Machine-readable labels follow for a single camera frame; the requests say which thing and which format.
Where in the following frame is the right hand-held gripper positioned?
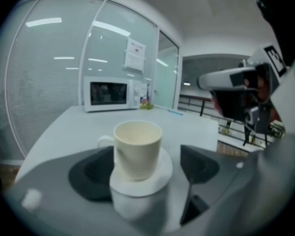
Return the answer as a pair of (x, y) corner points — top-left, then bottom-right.
(198, 44), (288, 134)

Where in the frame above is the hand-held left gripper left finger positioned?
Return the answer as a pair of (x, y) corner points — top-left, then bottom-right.
(4, 145), (128, 236)

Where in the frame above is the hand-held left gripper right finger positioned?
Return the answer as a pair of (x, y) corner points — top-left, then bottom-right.
(179, 144), (262, 228)

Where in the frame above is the white saucer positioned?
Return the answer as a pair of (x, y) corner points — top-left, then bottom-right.
(109, 146), (174, 198)

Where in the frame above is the cream cup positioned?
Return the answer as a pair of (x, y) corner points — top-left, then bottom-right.
(97, 120), (163, 181)

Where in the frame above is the person's right hand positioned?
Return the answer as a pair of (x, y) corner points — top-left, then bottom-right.
(257, 77), (271, 102)

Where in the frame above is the frosted glass door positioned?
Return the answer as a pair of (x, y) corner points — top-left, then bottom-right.
(153, 30), (180, 109)

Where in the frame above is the grey table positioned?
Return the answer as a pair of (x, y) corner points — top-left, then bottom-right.
(14, 104), (220, 184)

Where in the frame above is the small flower bouquet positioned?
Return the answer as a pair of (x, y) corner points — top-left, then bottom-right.
(139, 101), (154, 111)

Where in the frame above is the white microwave oven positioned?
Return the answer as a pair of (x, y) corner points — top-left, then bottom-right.
(83, 76), (142, 113)

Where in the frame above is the white paper notice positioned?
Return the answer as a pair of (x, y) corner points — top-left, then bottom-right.
(122, 51), (146, 72)
(126, 37), (147, 57)

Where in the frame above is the person's torso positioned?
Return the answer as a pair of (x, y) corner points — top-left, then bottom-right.
(250, 0), (295, 137)

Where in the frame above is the black railing with wooden rail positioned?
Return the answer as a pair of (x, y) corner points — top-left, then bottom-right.
(178, 93), (286, 148)

